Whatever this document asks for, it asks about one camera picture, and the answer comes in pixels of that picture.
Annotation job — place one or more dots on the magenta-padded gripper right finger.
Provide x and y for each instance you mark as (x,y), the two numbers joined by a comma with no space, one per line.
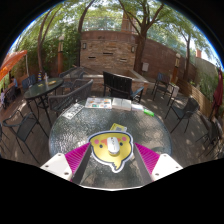
(163,165)

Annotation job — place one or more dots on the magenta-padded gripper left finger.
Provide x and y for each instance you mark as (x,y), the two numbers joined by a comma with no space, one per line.
(58,165)

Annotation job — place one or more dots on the white computer mouse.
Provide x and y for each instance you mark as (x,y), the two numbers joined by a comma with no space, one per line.
(113,146)

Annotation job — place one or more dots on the yellow chick-shaped mouse pad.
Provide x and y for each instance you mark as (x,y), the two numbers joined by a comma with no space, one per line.
(100,150)

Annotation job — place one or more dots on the dark mesh metal chair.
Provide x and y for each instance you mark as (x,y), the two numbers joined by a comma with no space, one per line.
(74,72)
(73,95)
(186,108)
(213,133)
(25,128)

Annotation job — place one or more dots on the small green box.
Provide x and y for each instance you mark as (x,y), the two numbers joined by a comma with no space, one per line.
(149,112)

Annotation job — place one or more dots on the white card with black print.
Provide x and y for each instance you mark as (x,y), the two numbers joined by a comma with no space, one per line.
(73,111)

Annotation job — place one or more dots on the small yellow card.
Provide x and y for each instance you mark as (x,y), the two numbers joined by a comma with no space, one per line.
(118,127)

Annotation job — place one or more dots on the thin white booklet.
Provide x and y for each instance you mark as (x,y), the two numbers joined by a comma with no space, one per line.
(137,107)

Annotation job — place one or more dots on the white flat box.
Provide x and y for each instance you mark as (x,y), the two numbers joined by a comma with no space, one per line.
(116,103)
(126,105)

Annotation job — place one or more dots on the colourful printed sheet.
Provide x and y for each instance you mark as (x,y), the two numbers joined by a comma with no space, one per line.
(97,103)

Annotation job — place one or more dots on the dark round patio table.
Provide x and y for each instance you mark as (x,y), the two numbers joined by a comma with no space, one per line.
(43,87)

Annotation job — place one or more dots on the person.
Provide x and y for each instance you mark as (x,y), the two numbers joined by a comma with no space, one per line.
(3,99)
(13,82)

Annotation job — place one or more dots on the blue patio chair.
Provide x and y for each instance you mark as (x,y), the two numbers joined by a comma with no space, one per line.
(28,81)
(162,79)

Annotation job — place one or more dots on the closed red patio umbrella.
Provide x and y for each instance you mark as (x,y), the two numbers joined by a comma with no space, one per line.
(218,93)

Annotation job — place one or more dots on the black slatted bench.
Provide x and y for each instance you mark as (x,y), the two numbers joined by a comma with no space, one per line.
(118,81)

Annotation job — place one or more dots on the orange patio umbrella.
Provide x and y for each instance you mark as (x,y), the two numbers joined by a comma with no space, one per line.
(11,61)

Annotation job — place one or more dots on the grey wall utility box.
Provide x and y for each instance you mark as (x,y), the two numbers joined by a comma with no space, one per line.
(145,67)

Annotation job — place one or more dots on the wooden lamp post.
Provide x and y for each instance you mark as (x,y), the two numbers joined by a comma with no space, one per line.
(60,56)

